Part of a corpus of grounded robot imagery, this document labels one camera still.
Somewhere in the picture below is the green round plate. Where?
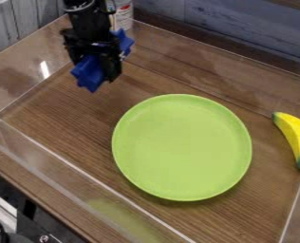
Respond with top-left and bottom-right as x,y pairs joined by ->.
113,94 -> 253,201

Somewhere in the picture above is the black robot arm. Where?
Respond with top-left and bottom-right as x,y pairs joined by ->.
61,0 -> 122,82

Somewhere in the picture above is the yellow toy banana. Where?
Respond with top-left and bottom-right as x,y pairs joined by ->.
272,112 -> 300,169

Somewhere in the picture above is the white labelled can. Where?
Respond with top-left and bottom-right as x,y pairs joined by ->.
110,0 -> 134,30

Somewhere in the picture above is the clear acrylic enclosure wall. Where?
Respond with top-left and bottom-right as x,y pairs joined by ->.
0,13 -> 300,243

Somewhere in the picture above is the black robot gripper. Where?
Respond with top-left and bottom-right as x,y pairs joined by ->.
61,10 -> 122,82

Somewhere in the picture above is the blue star-shaped block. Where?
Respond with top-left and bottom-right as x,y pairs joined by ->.
72,28 -> 136,93

